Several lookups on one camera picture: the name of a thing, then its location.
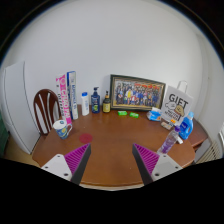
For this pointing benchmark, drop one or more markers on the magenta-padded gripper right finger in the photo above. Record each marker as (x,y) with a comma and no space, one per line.
(146,160)

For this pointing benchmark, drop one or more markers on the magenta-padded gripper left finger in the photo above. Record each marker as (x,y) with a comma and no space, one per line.
(77,160)

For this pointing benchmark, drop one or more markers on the clear purple-capped water bottle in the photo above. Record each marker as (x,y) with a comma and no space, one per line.
(168,141)

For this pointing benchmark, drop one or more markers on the flat round red coaster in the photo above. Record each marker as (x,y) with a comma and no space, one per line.
(86,138)

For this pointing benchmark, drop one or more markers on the white mug blue-yellow print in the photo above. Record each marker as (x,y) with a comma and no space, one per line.
(61,129)

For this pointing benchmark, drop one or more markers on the small snack packet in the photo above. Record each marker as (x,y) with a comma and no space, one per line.
(165,125)

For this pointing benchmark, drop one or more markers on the blue tissue pack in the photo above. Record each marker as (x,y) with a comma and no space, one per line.
(154,114)

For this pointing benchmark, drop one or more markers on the colourful puzzle cube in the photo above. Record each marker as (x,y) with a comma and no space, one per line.
(173,121)

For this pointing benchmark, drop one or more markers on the blue detergent bottle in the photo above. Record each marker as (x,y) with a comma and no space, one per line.
(186,128)

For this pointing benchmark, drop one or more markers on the white bottle blue cap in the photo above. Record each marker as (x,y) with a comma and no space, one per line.
(85,105)

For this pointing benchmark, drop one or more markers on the dark blue pump bottle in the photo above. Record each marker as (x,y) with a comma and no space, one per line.
(95,103)

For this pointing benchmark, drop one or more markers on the dark brown wooden chair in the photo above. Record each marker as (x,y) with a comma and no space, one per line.
(40,110)

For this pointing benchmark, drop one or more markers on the brown bottle yellow label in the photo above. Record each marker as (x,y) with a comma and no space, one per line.
(106,105)

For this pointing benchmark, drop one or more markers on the pink shuttlecock tube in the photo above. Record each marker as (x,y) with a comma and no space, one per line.
(63,98)

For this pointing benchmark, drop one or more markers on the white radiator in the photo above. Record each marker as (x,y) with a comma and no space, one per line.
(210,152)

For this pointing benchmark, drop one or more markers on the white paper gift bag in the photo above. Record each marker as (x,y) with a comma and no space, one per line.
(177,104)

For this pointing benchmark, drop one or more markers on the white and blue shuttlecock tube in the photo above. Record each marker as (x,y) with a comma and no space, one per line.
(72,95)

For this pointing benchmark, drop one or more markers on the framed group photo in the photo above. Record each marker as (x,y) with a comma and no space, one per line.
(137,92)

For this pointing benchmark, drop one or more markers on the green box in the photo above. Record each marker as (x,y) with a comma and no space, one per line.
(2,133)

